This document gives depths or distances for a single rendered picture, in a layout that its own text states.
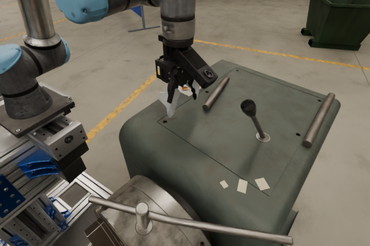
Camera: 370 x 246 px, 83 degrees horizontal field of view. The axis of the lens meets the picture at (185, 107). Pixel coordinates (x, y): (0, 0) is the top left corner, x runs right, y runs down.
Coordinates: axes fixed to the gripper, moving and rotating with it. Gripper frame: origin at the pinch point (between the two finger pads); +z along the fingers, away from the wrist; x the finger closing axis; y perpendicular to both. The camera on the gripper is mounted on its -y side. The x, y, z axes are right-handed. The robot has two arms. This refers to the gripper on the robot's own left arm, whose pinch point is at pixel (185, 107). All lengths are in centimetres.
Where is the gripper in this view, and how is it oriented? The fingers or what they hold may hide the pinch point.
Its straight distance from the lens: 59.8
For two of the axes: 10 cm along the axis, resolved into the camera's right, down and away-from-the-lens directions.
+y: -7.5, -4.2, 5.2
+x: -6.6, 4.7, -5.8
